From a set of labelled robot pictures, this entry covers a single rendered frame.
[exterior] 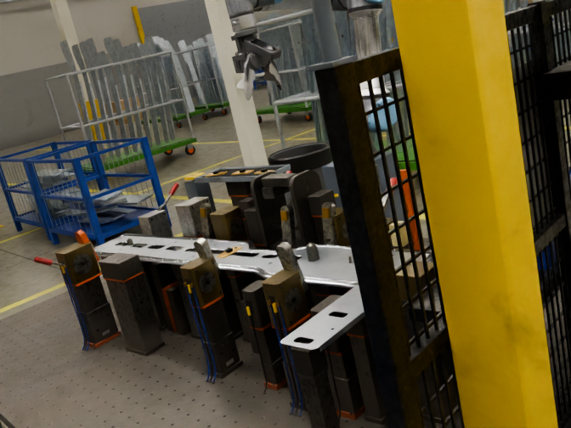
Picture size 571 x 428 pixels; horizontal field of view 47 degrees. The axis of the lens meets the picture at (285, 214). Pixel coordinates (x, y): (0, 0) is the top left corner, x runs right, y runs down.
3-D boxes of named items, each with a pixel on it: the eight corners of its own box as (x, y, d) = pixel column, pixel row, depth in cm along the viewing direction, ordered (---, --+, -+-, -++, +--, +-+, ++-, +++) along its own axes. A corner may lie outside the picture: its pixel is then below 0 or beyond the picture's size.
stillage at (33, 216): (17, 231, 826) (-9, 159, 801) (76, 211, 872) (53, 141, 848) (50, 240, 733) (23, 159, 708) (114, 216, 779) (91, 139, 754)
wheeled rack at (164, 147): (98, 186, 1021) (64, 73, 976) (76, 184, 1100) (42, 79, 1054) (200, 153, 1129) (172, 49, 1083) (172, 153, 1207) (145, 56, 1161)
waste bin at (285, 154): (274, 244, 534) (254, 159, 515) (319, 223, 563) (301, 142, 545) (317, 251, 495) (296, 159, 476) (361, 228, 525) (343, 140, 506)
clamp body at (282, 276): (282, 413, 165) (250, 287, 156) (311, 389, 173) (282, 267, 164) (302, 419, 161) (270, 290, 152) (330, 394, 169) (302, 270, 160)
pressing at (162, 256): (77, 257, 242) (76, 253, 242) (127, 235, 258) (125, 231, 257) (393, 293, 149) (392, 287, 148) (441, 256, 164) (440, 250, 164)
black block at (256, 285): (257, 393, 177) (231, 295, 170) (280, 375, 184) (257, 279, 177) (271, 397, 174) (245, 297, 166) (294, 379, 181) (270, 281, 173)
